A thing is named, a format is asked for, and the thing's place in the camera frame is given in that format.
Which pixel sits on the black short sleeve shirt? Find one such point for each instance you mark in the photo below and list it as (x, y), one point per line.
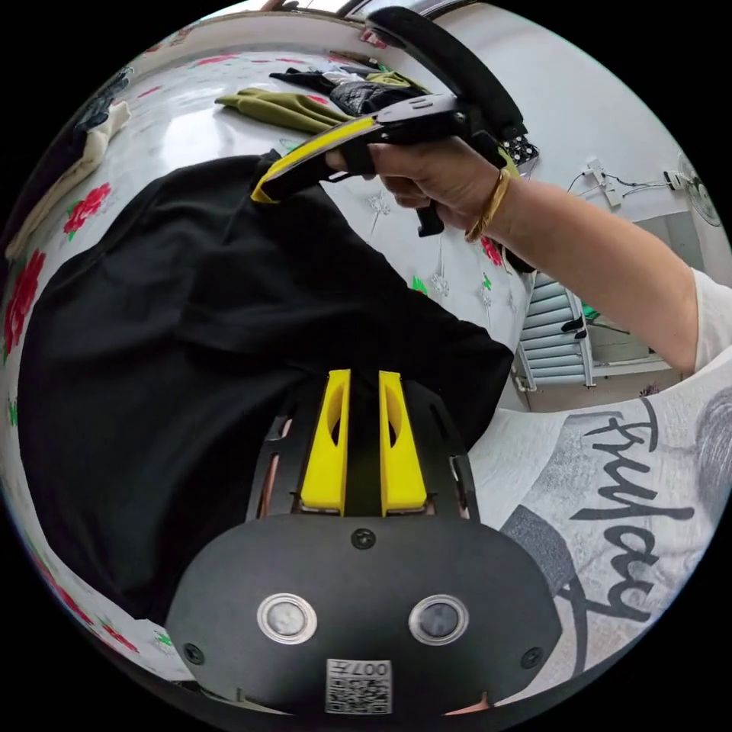
(200, 343)

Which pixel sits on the beige garment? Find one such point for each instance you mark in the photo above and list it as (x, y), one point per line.
(74, 166)

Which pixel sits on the pile of clothes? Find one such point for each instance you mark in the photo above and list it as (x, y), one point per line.
(320, 97)

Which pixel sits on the person's right hand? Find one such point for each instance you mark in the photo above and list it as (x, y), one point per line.
(446, 180)

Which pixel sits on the white fan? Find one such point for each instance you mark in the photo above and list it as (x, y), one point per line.
(699, 189)

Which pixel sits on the person's body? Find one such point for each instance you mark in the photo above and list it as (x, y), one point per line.
(617, 514)

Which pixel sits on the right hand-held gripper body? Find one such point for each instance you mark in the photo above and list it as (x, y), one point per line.
(423, 117)

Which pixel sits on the person's right forearm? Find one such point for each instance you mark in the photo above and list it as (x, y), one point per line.
(595, 257)

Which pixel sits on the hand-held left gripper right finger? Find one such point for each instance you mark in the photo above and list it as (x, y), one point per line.
(405, 474)

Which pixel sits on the louvred window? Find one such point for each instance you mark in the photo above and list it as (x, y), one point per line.
(552, 337)

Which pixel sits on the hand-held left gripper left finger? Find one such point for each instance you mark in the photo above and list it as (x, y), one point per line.
(336, 469)

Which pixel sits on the white power strip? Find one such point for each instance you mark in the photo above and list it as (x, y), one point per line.
(601, 182)

